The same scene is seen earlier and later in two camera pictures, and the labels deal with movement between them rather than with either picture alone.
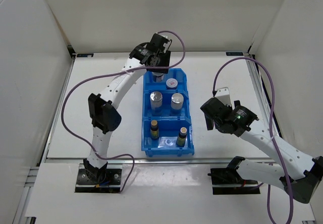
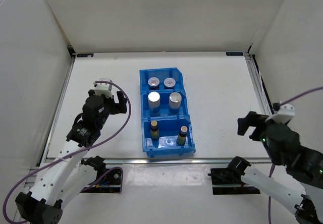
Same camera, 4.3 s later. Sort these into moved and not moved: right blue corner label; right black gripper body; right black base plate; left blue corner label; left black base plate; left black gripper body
Moved: left black gripper body; right black gripper body
Not moved: right blue corner label; left black base plate; right black base plate; left blue corner label
